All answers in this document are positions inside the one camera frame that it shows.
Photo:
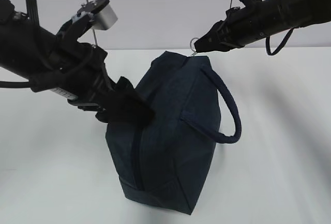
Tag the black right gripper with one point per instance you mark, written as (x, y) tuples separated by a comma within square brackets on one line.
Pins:
[(236, 31)]

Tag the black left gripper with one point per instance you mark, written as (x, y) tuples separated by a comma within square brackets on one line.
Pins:
[(82, 79)]

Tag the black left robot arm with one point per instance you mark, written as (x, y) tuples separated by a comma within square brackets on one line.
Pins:
[(26, 47)]

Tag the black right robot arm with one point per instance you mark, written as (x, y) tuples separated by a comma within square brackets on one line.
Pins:
[(272, 20)]

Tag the dark blue lunch bag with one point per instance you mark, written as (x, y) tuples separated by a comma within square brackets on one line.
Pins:
[(165, 163)]

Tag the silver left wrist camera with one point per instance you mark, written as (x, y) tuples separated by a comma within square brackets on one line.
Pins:
[(101, 15)]

